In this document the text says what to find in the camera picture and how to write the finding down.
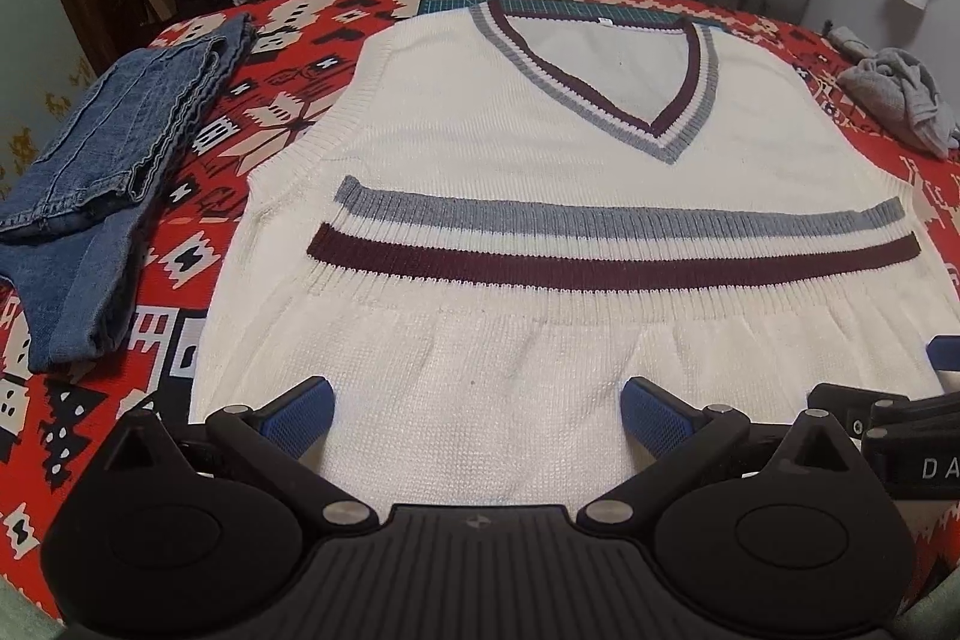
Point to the grey crumpled garment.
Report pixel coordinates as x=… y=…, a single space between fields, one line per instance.
x=899 y=92

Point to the folded blue jeans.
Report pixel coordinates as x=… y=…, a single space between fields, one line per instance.
x=76 y=226

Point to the red patterned blanket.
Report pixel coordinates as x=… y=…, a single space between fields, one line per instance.
x=303 y=59

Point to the white knit vest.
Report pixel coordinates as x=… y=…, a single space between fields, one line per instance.
x=506 y=217

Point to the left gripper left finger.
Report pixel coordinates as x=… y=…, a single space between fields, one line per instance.
x=267 y=445

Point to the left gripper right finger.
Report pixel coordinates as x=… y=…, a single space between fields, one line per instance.
x=687 y=445

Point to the green cutting mat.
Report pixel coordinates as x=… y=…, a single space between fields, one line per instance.
x=621 y=15

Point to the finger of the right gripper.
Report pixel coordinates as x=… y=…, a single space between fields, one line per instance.
x=944 y=355

